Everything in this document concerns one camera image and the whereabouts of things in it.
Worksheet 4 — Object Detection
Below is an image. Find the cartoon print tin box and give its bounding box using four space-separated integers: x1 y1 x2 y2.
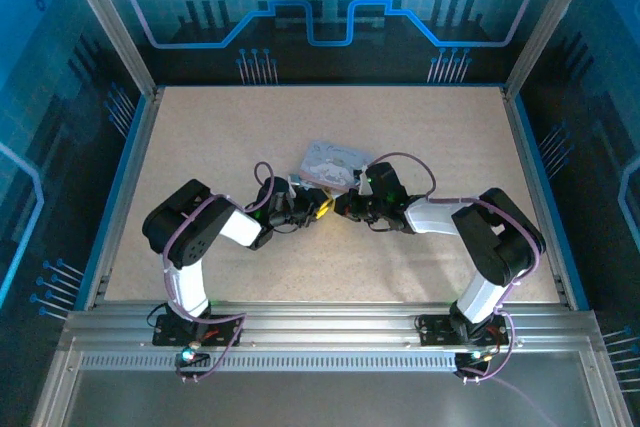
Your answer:
298 140 376 194

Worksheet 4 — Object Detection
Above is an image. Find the aluminium mounting beam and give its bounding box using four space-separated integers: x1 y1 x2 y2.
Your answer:
59 299 609 359

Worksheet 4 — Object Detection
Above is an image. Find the small lit controller board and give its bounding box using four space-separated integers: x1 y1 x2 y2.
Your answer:
455 349 494 371
175 346 210 367

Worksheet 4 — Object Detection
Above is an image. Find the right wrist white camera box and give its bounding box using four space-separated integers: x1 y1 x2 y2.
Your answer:
355 166 376 196

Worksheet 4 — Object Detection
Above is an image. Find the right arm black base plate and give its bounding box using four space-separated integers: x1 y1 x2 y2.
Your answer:
416 314 511 348

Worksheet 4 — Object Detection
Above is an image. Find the slotted grey cable duct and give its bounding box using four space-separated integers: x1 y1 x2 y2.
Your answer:
79 351 462 373

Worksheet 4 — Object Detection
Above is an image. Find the aluminium table side rail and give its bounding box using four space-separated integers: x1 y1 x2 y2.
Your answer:
82 86 167 309
499 86 576 309

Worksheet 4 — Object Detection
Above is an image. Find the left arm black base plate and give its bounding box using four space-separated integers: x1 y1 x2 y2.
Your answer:
152 314 244 348

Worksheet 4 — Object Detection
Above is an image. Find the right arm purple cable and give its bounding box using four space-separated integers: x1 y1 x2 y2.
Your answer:
367 152 547 427

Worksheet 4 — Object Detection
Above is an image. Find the aluminium frame post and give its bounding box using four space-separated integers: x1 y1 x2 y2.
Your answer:
502 0 603 98
55 0 162 98

